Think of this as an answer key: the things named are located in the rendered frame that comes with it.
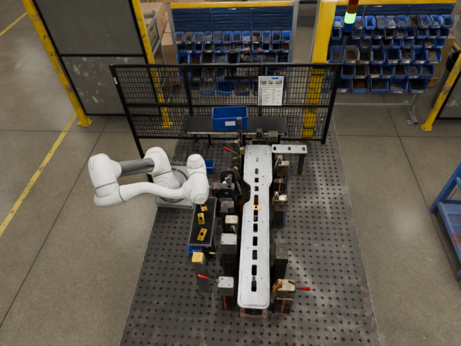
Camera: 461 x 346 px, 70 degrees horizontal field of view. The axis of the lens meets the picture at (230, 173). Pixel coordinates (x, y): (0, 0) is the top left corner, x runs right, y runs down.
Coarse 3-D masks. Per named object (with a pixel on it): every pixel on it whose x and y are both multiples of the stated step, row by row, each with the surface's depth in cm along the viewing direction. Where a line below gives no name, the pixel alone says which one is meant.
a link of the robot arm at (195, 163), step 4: (192, 156) 185; (196, 156) 185; (200, 156) 185; (188, 160) 184; (192, 160) 183; (196, 160) 182; (200, 160) 184; (188, 164) 184; (192, 164) 182; (196, 164) 182; (200, 164) 184; (204, 164) 188; (188, 168) 186; (192, 168) 184; (196, 168) 184; (200, 168) 184; (204, 168) 186; (188, 172) 186; (192, 172) 183; (204, 172) 185
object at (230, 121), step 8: (216, 112) 294; (224, 112) 295; (232, 112) 295; (240, 112) 295; (216, 120) 282; (224, 120) 282; (232, 120) 282; (216, 128) 288; (224, 128) 288; (232, 128) 289
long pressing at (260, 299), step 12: (252, 156) 270; (264, 156) 269; (252, 168) 260; (264, 168) 260; (252, 180) 252; (264, 180) 252; (252, 192) 244; (264, 192) 243; (252, 204) 237; (264, 204) 236; (252, 216) 229; (264, 216) 229; (252, 228) 223; (264, 228) 222; (252, 240) 217; (264, 240) 216; (240, 252) 211; (264, 252) 210; (240, 264) 205; (252, 264) 205; (264, 264) 204; (240, 276) 200; (264, 276) 199; (240, 288) 194; (264, 288) 194; (240, 300) 190; (252, 300) 190; (264, 300) 189
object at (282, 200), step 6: (282, 198) 233; (276, 204) 235; (282, 204) 235; (276, 210) 240; (282, 210) 240; (276, 216) 247; (282, 216) 247; (276, 222) 252; (282, 222) 252; (276, 228) 257
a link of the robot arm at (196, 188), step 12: (192, 180) 178; (204, 180) 179; (120, 192) 192; (132, 192) 192; (144, 192) 193; (156, 192) 186; (168, 192) 182; (180, 192) 179; (192, 192) 174; (204, 192) 174
